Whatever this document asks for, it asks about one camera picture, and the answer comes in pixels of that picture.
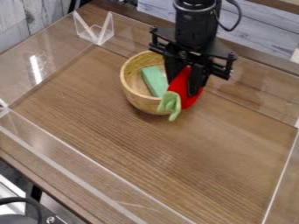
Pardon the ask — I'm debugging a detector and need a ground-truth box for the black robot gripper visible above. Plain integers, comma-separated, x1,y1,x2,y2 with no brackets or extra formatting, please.
150,1,239,97

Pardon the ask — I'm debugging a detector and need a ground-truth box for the red plush tomato toy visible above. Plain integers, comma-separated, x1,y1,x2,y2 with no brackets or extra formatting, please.
157,65,206,123

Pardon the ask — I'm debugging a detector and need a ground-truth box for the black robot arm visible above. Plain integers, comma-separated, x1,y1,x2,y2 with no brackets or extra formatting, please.
150,0,242,98

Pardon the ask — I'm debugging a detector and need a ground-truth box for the green rectangular block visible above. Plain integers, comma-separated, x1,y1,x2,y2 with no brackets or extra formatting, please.
142,66,169,97

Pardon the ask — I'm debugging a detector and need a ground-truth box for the wooden bowl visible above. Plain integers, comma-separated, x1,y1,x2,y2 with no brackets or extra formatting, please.
120,51,169,116

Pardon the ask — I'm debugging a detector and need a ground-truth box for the clear acrylic table barrier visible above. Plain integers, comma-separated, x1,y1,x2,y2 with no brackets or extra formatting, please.
0,98,297,224

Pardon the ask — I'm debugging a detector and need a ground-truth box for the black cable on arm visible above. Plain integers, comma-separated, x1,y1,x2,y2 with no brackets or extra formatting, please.
214,0,243,32

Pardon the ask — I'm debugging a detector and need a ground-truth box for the black metal bracket with bolt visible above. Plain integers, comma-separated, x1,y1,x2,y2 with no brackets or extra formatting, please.
24,185,67,224

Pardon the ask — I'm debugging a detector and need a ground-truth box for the black cable lower left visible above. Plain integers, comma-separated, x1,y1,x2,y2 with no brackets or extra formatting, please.
0,197,44,224

